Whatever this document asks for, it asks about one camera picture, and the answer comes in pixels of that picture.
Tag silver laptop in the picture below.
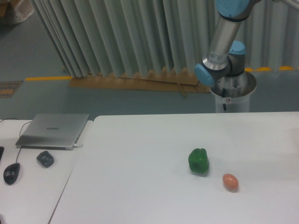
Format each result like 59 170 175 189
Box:
15 113 89 150

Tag black mouse cable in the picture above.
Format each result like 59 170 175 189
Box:
0 118 35 164

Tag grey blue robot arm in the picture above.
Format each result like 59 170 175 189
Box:
194 0 299 86

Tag cardboard boxes in corner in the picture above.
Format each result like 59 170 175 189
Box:
0 0 35 25

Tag green bell pepper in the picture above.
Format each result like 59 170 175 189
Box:
188 148 209 174

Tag brown egg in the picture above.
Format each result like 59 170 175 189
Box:
222 174 239 192

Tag grey folding curtain screen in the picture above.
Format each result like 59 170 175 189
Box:
32 0 218 77

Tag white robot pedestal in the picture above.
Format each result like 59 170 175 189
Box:
210 71 257 113

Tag brown cardboard sheet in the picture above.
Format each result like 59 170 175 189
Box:
68 67 210 97

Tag black computer mouse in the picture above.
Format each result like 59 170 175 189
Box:
3 163 21 185

